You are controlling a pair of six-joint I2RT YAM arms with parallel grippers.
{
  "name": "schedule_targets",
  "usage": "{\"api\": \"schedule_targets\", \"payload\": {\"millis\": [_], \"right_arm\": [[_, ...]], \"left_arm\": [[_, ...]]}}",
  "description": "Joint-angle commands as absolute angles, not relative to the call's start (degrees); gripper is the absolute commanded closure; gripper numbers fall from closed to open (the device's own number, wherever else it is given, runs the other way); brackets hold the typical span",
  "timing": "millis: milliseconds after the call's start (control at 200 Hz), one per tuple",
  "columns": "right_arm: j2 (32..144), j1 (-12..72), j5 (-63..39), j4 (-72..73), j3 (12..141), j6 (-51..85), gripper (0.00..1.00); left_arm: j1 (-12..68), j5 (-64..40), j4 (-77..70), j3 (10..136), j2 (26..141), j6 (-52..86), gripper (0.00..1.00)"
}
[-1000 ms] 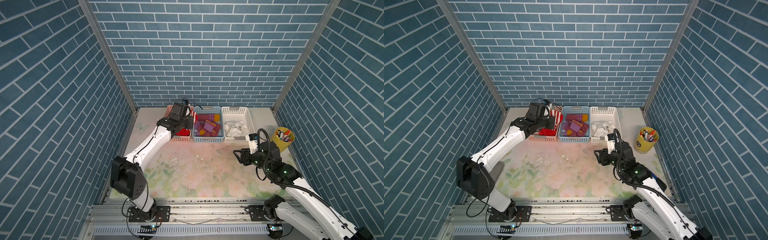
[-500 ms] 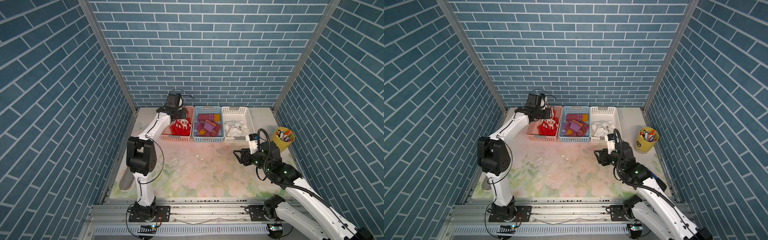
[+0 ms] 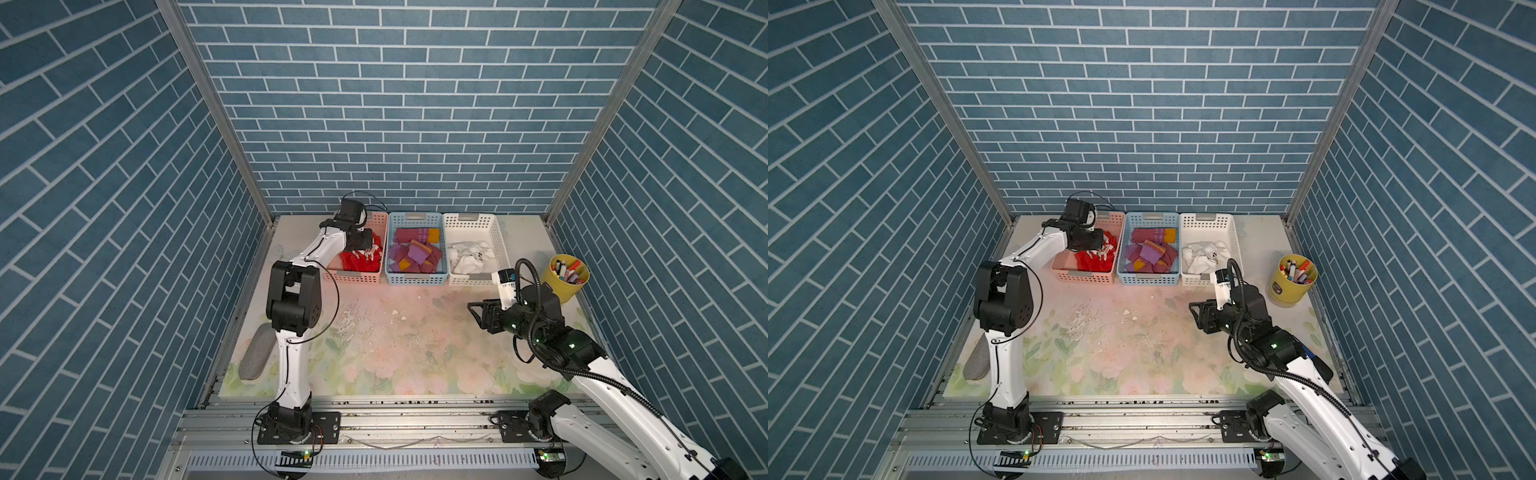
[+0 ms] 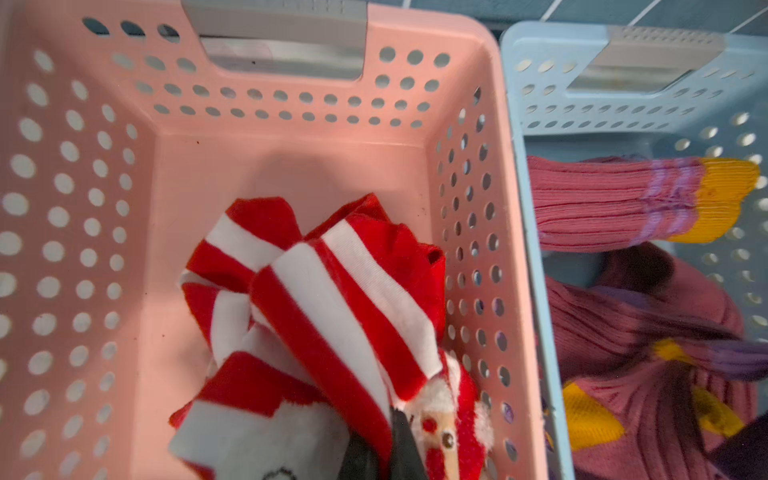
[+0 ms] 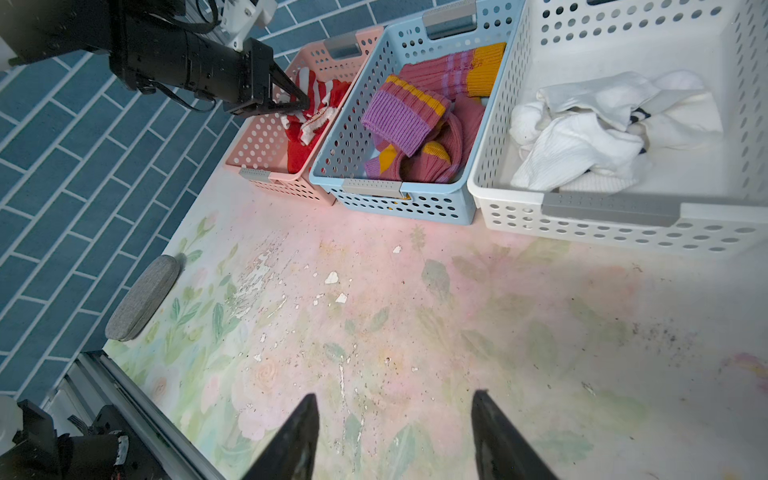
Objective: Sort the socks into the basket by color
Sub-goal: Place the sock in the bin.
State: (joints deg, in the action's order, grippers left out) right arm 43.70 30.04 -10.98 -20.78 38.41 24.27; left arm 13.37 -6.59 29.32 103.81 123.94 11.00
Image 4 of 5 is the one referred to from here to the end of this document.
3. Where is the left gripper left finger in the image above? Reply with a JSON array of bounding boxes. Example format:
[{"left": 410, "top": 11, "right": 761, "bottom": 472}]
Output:
[{"left": 337, "top": 433, "right": 379, "bottom": 480}]

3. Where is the purple striped sock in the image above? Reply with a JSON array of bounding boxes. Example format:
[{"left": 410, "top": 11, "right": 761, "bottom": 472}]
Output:
[
  {"left": 527, "top": 156, "right": 760, "bottom": 253},
  {"left": 546, "top": 243, "right": 767, "bottom": 479}
]

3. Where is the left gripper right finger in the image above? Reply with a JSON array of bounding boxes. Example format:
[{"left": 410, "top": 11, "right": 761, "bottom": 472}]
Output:
[{"left": 389, "top": 409, "right": 428, "bottom": 480}]

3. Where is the pink plastic basket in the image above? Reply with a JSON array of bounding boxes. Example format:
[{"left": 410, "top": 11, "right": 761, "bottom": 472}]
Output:
[{"left": 1, "top": 1, "right": 554, "bottom": 479}]

